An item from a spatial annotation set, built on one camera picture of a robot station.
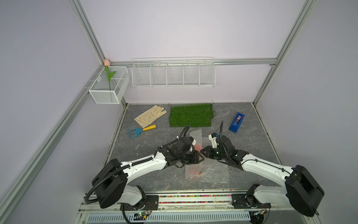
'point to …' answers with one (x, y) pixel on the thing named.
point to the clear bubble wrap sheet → (209, 169)
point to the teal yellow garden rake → (138, 130)
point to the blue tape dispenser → (237, 122)
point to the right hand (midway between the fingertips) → (200, 150)
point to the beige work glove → (149, 115)
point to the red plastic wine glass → (197, 169)
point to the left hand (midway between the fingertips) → (202, 161)
